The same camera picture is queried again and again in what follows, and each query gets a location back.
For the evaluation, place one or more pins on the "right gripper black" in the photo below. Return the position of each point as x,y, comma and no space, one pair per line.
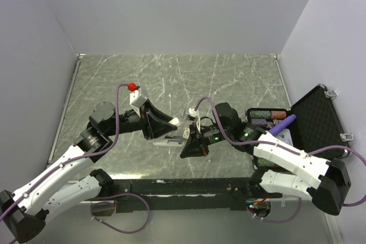
193,147

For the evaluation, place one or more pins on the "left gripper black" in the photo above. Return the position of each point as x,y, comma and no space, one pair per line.
151,126

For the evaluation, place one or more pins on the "white stapler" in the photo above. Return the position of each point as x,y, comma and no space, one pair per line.
171,139

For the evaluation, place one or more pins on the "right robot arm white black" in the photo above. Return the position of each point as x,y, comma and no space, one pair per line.
324,182

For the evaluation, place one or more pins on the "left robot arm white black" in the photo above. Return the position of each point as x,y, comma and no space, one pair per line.
26,210

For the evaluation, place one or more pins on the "purple marker pen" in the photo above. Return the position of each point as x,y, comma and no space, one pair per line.
282,125

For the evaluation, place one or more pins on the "black open carrying case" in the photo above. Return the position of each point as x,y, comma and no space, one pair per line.
317,123

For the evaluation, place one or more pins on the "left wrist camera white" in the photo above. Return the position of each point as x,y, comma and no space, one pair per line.
137,99

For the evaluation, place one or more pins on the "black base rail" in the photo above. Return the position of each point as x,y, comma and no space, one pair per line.
183,194

